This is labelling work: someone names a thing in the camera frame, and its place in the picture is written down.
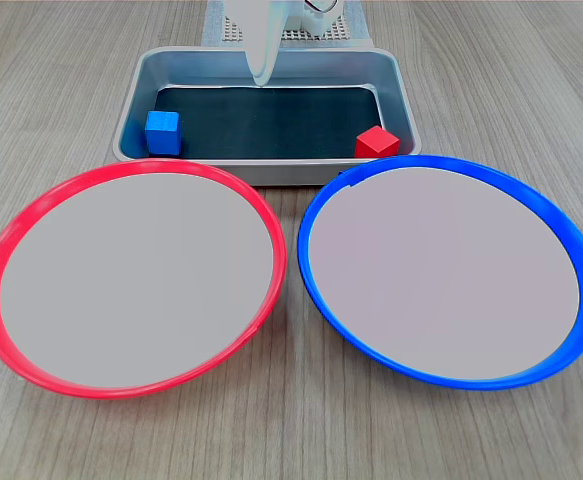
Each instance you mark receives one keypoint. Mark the blue cube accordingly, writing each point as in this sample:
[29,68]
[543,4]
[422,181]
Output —
[162,134]

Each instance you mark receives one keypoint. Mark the red cube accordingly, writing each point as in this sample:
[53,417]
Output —
[376,144]

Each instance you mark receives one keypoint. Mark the black tray mat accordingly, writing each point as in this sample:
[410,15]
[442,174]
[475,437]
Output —
[271,125]

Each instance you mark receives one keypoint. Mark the steel tray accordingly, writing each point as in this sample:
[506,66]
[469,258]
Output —
[401,100]

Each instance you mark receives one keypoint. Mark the red-rimmed white plate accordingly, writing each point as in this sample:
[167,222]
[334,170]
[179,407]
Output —
[136,280]

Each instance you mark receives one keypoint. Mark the blue-rimmed white plate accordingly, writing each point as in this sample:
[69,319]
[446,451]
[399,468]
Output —
[441,275]

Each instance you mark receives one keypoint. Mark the pale perforated base plate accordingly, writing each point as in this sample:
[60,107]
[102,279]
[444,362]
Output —
[338,34]

